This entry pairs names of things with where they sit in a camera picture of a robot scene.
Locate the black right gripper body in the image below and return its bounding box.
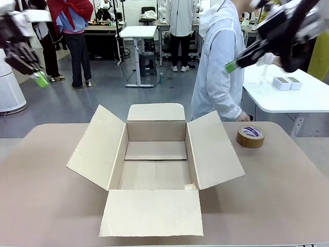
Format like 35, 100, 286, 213
257, 5, 306, 55

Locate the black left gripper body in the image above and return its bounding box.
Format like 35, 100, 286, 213
0, 14, 29, 51

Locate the brown packing tape roll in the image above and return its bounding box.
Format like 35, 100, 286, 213
235, 125, 266, 149

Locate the brown cardboard shipping box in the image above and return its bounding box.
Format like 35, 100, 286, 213
66, 102, 246, 238

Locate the person's right forearm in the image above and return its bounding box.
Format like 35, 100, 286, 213
215, 99, 244, 120

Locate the person's left gloved hand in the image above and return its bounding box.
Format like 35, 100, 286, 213
257, 52, 283, 68

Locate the person's right gloved hand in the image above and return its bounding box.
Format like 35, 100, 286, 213
235, 111, 250, 122

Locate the white ribbed cylinder unit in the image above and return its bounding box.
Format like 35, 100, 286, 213
0, 48, 28, 113

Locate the person in white lab coat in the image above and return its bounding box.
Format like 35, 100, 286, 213
191, 0, 257, 122

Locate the white box with grey lid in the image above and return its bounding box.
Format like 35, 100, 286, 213
287, 76, 303, 90
272, 76, 293, 91

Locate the bystander with red cloth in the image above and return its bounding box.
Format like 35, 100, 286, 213
47, 0, 95, 88

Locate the white rounded side table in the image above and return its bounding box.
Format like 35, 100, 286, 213
241, 55, 329, 137

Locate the yellow panel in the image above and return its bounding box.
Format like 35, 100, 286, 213
307, 33, 329, 83

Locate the dark workbench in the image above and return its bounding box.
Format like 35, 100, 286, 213
84, 24, 121, 61

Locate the bystander in white coat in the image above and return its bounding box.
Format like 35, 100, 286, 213
166, 0, 194, 73

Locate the black vertical pole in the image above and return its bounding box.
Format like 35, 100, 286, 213
113, 0, 124, 66

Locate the white humanoid robot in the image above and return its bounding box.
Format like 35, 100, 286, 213
99, 0, 116, 21

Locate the grey plastic stool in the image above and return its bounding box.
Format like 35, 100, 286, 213
138, 51, 158, 77

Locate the white height-adjustable desk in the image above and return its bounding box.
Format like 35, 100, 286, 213
119, 25, 158, 88

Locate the black corrugated cable hose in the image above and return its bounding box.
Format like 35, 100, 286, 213
279, 0, 322, 74

